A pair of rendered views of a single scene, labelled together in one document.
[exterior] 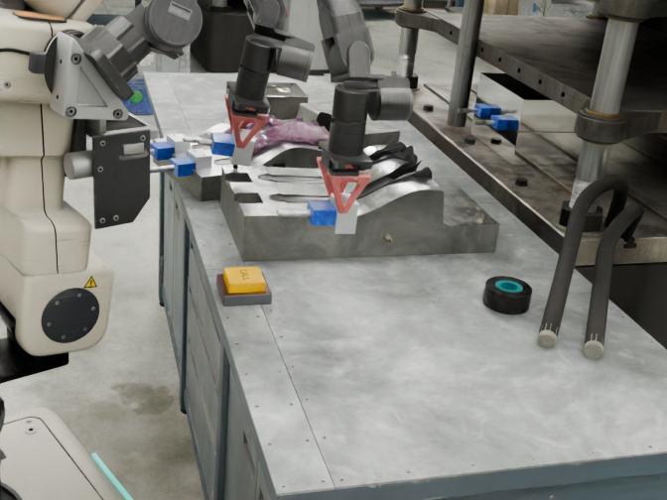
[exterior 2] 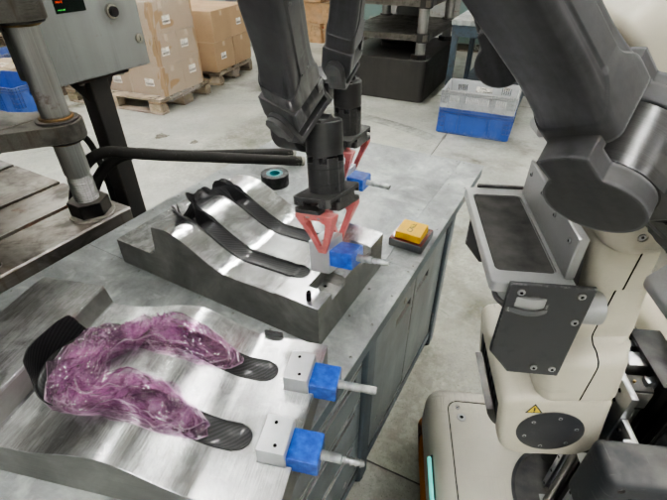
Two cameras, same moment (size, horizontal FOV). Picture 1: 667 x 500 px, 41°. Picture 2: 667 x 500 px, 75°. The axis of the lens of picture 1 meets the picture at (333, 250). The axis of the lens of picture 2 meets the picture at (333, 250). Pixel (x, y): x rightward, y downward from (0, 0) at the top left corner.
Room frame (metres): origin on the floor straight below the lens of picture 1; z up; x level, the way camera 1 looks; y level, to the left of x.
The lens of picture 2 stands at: (2.03, 0.63, 1.38)
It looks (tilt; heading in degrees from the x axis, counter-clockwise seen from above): 36 degrees down; 227
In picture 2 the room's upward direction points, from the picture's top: straight up
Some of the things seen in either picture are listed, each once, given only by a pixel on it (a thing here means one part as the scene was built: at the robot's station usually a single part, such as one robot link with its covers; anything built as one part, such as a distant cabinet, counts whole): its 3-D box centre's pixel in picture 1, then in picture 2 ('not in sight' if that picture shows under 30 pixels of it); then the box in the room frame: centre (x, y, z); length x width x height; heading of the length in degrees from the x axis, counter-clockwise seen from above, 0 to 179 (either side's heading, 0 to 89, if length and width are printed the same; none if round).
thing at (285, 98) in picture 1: (266, 101); not in sight; (2.41, 0.23, 0.84); 0.20 x 0.15 x 0.07; 108
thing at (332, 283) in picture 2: (238, 186); (327, 289); (1.64, 0.20, 0.87); 0.05 x 0.05 x 0.04; 18
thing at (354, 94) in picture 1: (353, 103); (344, 92); (1.40, -0.01, 1.12); 0.07 x 0.06 x 0.07; 114
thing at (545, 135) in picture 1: (578, 118); not in sight; (2.41, -0.63, 0.87); 0.50 x 0.27 x 0.17; 108
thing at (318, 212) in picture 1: (316, 212); (362, 181); (1.38, 0.04, 0.94); 0.13 x 0.05 x 0.05; 107
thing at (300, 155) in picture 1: (277, 146); (140, 384); (1.97, 0.15, 0.86); 0.50 x 0.26 x 0.11; 125
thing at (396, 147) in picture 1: (350, 173); (247, 223); (1.66, -0.02, 0.92); 0.35 x 0.16 x 0.09; 108
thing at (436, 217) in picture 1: (357, 197); (247, 238); (1.65, -0.04, 0.87); 0.50 x 0.26 x 0.14; 108
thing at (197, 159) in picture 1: (178, 167); (332, 382); (1.76, 0.34, 0.86); 0.13 x 0.05 x 0.05; 125
